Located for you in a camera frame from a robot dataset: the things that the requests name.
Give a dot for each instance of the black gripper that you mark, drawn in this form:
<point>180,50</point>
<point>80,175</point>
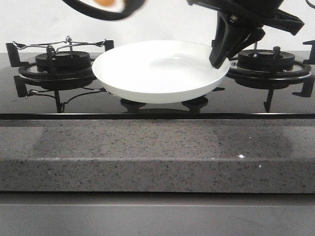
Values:
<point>230,40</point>

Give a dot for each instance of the white round plate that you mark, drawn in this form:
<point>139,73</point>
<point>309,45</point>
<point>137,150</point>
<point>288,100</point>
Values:
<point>158,71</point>

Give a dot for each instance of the black gas burner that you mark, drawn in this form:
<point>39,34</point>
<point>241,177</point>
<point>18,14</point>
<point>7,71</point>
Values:
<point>64,61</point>
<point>263,60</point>

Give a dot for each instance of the black right pan support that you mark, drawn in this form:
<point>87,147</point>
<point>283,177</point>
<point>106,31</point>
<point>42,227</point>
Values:
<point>301,73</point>

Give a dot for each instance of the black small frying pan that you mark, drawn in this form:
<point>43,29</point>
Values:
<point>130,6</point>

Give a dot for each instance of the black pan support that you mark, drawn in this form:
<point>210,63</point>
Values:
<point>53,80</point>
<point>301,73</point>

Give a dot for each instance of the black left pan support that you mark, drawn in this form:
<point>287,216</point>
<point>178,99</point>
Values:
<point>53,80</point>

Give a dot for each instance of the black glass gas cooktop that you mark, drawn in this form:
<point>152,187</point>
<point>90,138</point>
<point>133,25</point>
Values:
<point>233,99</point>

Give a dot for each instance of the fried egg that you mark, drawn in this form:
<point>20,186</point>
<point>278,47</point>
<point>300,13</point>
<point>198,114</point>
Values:
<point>116,6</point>

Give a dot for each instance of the black right gas burner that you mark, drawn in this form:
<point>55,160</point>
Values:
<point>263,60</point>

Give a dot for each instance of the black left gas burner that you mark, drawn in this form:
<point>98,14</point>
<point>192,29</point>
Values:
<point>64,61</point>

